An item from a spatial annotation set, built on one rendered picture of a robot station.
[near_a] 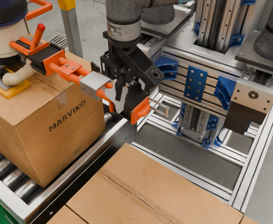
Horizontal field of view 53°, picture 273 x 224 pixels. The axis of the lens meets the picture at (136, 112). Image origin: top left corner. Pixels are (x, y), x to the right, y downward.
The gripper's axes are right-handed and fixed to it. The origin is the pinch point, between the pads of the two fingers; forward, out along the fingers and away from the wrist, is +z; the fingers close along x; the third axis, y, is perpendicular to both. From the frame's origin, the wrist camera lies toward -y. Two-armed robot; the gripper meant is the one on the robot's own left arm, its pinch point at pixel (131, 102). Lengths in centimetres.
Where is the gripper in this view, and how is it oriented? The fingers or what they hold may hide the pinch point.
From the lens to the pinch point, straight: 76.2
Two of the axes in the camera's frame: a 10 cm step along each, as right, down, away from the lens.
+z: -0.1, 7.0, 7.2
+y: -7.9, -4.4, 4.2
